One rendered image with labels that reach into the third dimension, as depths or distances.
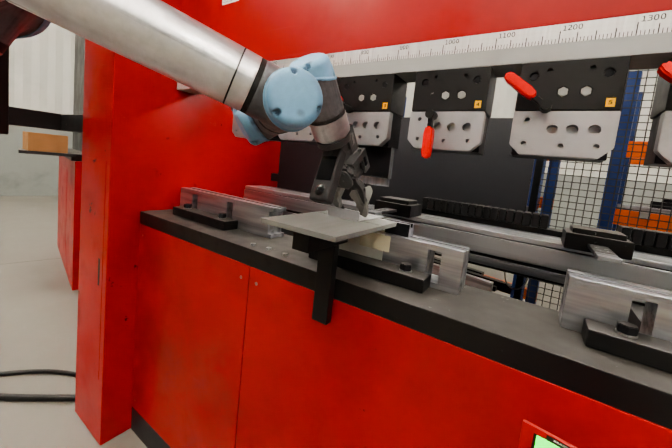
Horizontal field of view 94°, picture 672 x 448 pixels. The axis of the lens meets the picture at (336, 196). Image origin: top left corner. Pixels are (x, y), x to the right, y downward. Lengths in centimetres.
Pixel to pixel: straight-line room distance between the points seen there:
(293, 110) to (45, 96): 736
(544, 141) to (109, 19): 65
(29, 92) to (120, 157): 641
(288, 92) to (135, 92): 98
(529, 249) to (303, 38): 82
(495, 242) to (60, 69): 751
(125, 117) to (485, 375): 125
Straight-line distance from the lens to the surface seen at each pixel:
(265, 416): 101
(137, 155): 133
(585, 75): 70
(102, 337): 148
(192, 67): 42
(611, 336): 68
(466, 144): 69
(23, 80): 769
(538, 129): 68
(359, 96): 80
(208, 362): 113
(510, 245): 96
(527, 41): 72
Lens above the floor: 112
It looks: 6 degrees down
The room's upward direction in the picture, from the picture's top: 6 degrees clockwise
